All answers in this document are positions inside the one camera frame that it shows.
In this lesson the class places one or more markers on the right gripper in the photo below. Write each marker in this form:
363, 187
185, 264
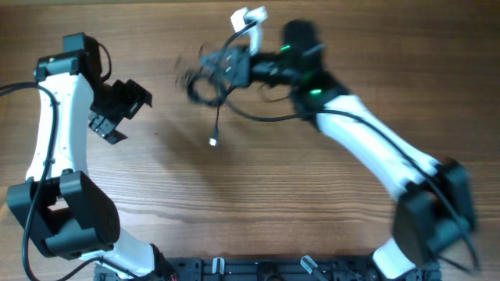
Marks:
239, 60

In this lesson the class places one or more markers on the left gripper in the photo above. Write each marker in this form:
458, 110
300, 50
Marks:
134, 97

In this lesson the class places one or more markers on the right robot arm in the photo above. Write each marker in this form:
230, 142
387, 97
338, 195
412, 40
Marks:
434, 209

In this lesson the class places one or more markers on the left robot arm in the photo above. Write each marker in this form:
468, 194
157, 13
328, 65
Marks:
64, 214

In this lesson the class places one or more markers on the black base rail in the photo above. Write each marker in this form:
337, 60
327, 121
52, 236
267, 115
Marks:
347, 268

